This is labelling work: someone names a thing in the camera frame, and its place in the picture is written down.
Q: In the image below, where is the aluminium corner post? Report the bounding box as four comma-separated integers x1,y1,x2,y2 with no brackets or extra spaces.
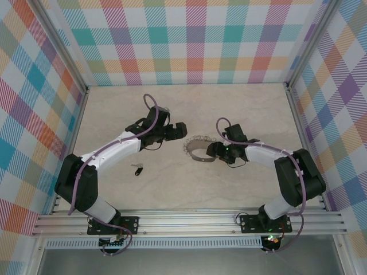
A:
286,0,345,89
33,0,90,97

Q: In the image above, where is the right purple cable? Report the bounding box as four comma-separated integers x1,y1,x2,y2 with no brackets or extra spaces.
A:
215,116,308,254

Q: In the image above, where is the small circuit board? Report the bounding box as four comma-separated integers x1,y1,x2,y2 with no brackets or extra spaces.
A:
263,234,283,247
99,236,127,249

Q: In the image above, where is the purple cable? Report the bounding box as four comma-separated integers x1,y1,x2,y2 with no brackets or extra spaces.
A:
215,116,308,254
67,93,160,257

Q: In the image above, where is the wide aluminium base rail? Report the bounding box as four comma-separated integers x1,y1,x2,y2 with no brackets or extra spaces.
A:
30,208,348,238

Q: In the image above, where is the grey metal panel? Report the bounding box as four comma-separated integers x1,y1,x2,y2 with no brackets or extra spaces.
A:
37,247,345,275

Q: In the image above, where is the grey band with key rings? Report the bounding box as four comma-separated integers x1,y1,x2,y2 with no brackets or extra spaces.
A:
182,134,221,163

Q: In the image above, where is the white slotted cable duct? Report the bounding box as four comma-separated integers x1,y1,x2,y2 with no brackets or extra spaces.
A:
45,236,263,249

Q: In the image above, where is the thin aluminium floor rail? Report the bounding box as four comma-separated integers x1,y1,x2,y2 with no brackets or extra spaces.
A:
50,87,91,215
286,82,329,213

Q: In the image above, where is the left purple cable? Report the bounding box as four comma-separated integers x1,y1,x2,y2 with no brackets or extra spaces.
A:
67,93,160,257

